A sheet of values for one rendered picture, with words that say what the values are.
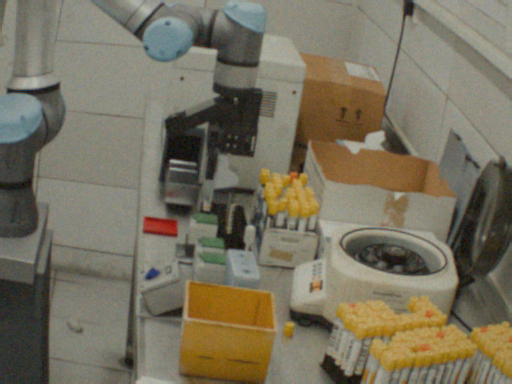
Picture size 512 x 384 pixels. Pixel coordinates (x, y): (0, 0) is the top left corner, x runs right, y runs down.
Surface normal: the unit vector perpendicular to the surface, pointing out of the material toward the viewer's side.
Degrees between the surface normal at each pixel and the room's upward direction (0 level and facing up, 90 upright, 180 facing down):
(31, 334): 90
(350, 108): 88
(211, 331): 90
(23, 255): 1
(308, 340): 0
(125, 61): 90
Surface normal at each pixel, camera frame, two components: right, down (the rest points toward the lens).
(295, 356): 0.16, -0.93
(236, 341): 0.04, 0.35
